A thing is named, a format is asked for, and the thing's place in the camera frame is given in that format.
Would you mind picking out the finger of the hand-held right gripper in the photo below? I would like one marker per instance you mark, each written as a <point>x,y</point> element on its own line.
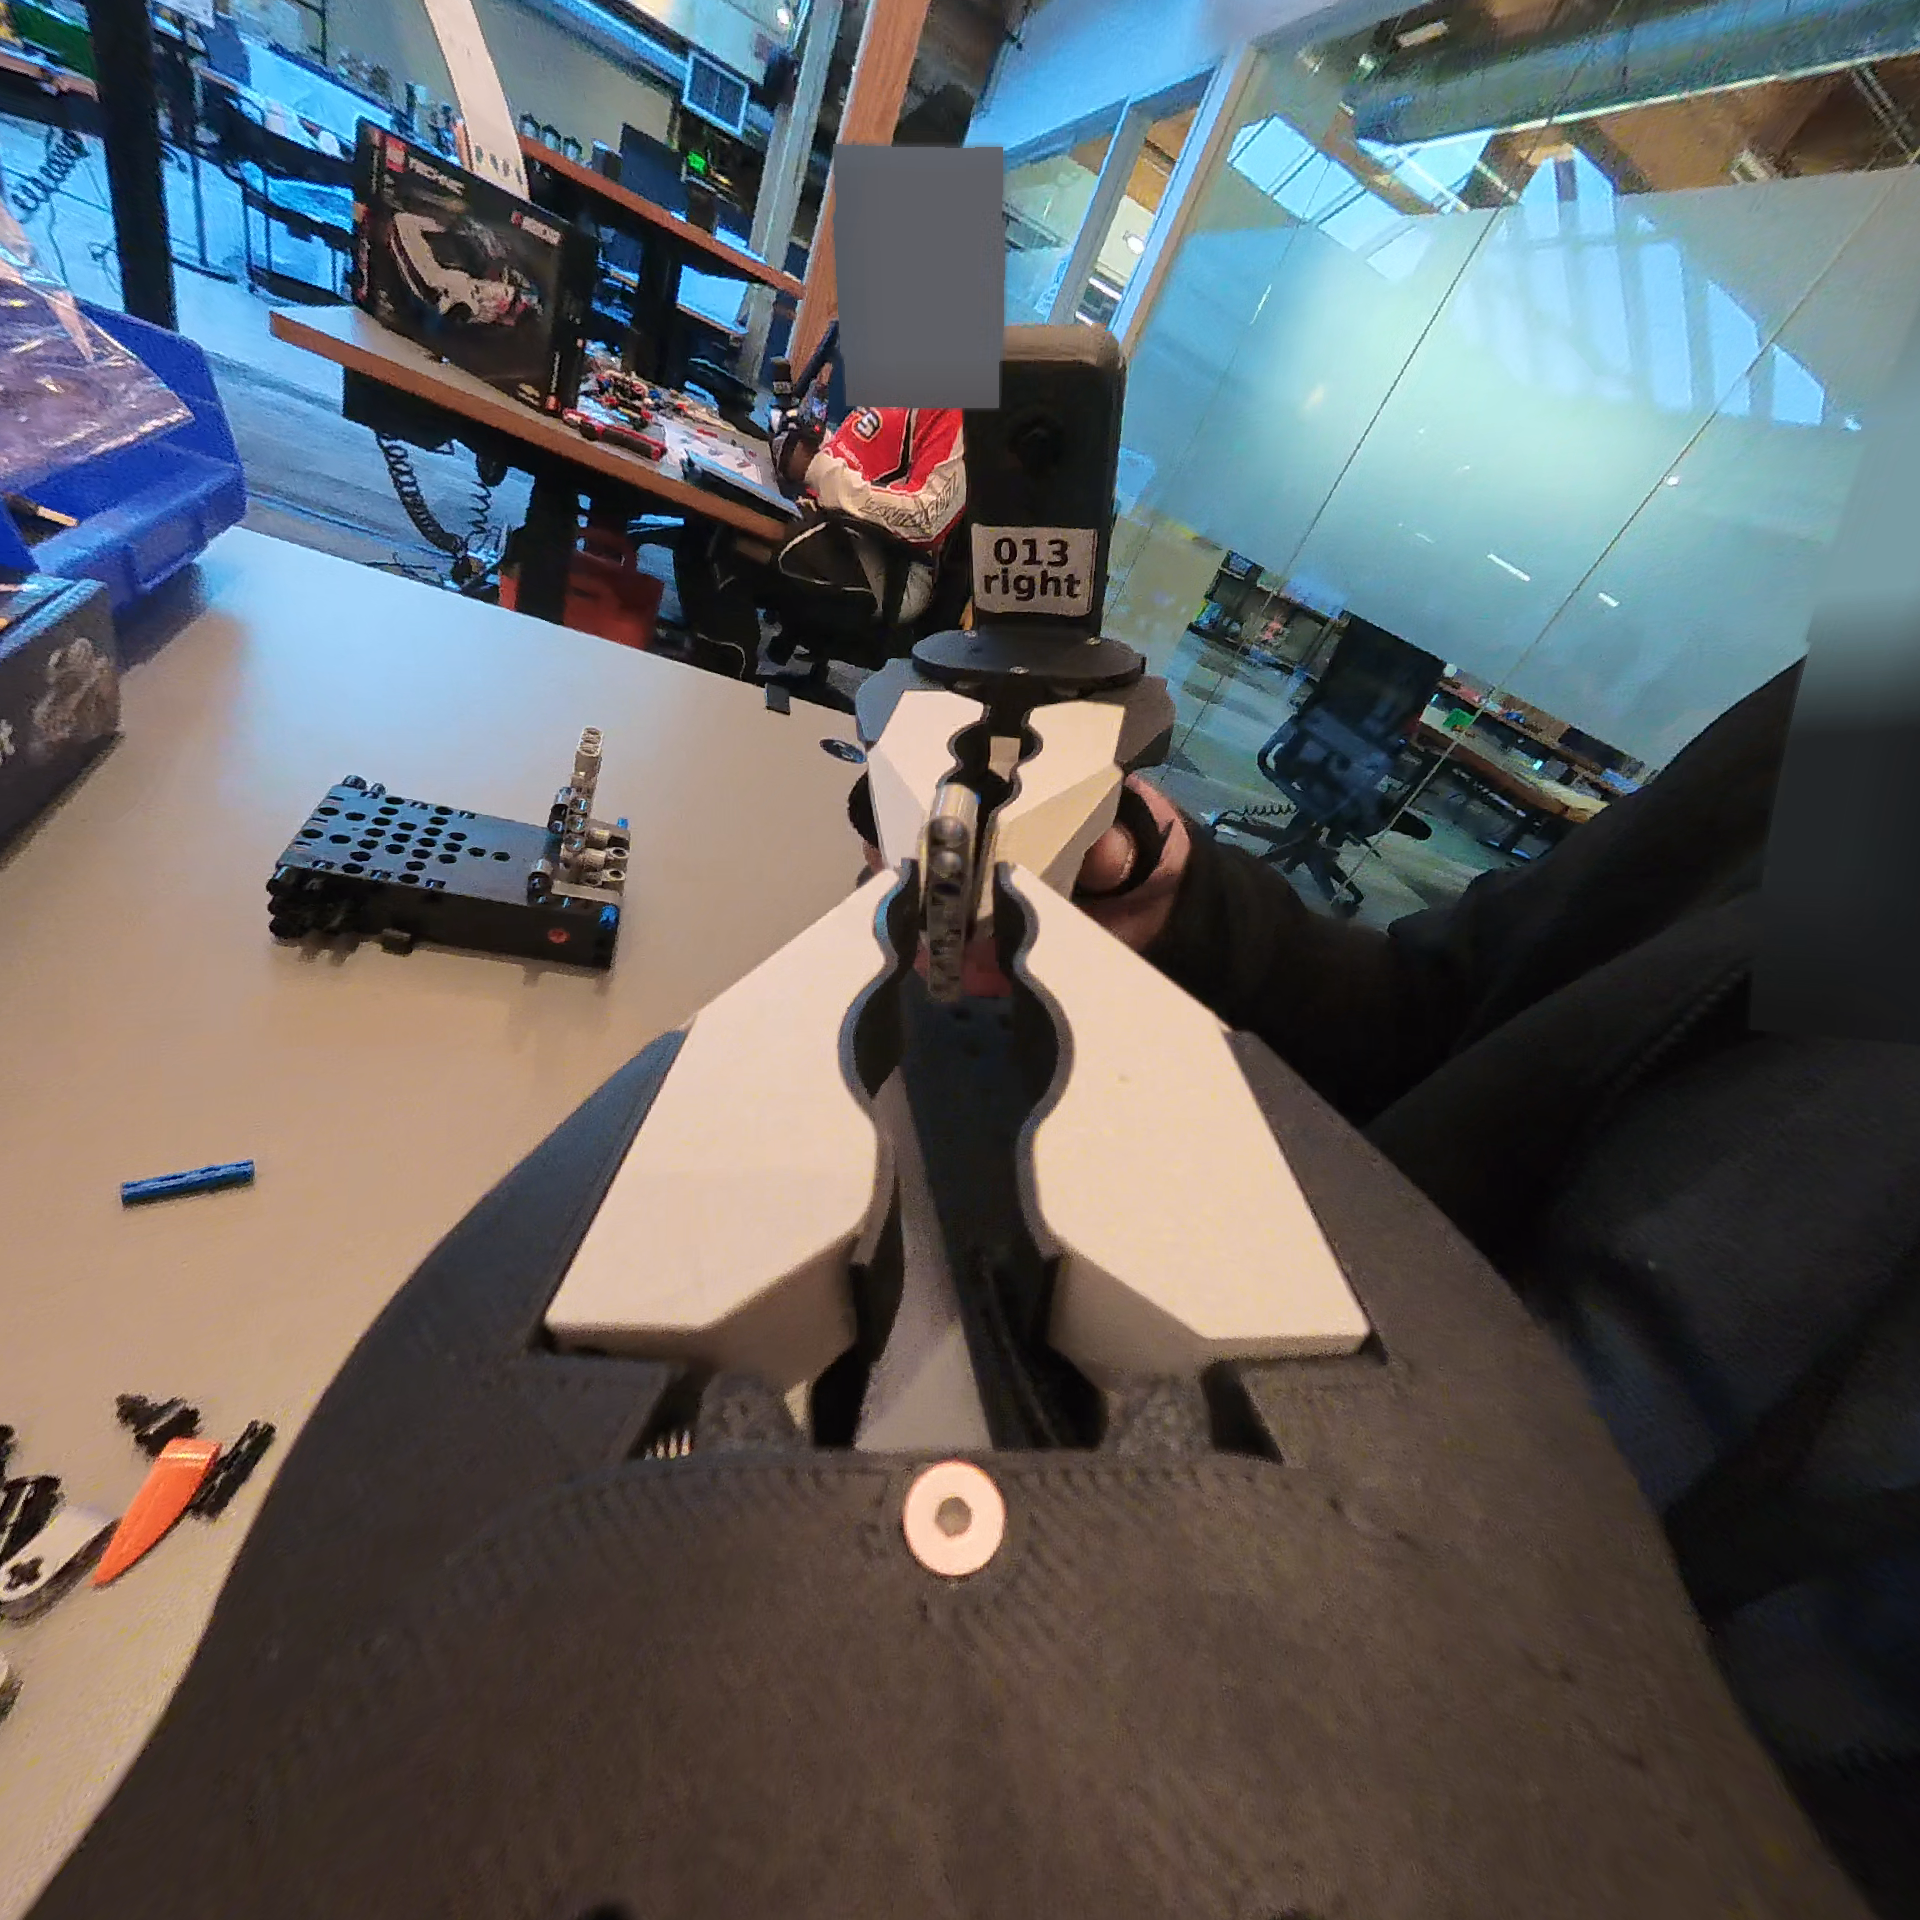
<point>903,781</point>
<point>1072,781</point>

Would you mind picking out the orange thin holed piece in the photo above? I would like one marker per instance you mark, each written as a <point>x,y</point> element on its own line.
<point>986,974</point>

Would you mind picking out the blue pin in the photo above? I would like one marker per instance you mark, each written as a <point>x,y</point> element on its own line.
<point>188,1180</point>

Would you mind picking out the black car set box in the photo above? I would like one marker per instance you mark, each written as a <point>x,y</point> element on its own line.
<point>465,255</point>

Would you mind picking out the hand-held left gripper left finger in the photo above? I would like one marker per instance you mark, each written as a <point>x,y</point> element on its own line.
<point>705,1185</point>

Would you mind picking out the blue plastic bin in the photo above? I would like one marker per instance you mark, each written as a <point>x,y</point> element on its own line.
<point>148,495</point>

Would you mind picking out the black steel column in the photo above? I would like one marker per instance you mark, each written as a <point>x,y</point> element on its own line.
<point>133,149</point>

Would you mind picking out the light grey beam frame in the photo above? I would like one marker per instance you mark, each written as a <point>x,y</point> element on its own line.
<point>956,885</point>

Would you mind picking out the wooden edged desk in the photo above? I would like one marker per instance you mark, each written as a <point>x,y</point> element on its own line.
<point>674,219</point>
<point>450,375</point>

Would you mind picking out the person's right hand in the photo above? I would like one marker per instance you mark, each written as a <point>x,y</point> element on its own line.
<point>1176,867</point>

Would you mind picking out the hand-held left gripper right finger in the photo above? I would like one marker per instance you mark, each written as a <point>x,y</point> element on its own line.
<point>1185,1185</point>

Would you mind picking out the blue robot kit box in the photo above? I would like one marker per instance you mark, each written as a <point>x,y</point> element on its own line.
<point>60,706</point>

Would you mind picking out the clear plastic bag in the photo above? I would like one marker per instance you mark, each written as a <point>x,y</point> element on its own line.
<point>75,390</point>

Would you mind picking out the person's right forearm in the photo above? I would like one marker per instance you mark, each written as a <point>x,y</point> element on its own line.
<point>1320,990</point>

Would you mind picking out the black perforated block assembly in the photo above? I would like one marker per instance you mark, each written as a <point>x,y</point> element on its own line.
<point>420,870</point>

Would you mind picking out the white paper sheet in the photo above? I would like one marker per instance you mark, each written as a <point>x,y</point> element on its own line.
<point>481,90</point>

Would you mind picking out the wooden support post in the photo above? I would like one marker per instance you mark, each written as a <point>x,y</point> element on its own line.
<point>868,76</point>

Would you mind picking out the black office chair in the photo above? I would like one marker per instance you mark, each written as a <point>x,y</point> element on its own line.
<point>1348,721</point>

